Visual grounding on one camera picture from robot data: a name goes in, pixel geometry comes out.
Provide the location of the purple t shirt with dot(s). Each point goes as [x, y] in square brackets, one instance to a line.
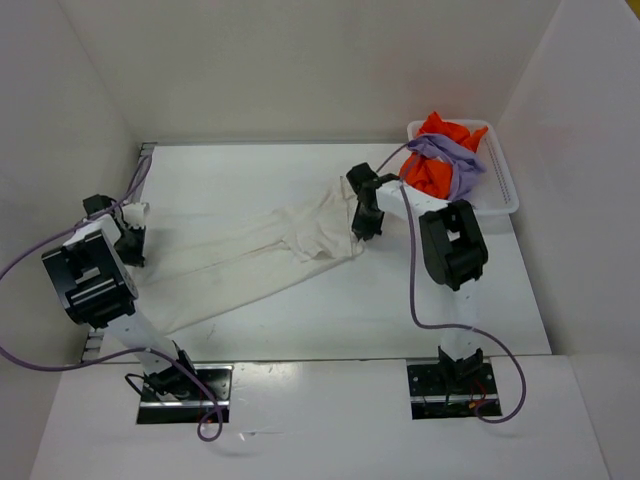
[442, 168]

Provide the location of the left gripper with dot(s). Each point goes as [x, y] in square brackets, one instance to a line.
[135, 258]

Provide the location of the white plastic basket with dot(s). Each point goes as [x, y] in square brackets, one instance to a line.
[495, 193]

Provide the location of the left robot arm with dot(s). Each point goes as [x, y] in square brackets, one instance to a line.
[172, 375]

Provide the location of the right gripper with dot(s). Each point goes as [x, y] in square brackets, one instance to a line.
[362, 230]

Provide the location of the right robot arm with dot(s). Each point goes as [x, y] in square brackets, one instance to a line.
[446, 235]

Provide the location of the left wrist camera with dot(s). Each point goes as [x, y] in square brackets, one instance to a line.
[135, 214]

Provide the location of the aluminium table edge rail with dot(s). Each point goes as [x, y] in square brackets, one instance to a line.
[93, 282]

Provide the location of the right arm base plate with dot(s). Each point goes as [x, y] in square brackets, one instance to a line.
[434, 395]

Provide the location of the orange t shirt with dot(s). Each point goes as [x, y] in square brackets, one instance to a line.
[457, 132]

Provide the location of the white t shirt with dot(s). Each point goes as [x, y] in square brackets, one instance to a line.
[193, 274]

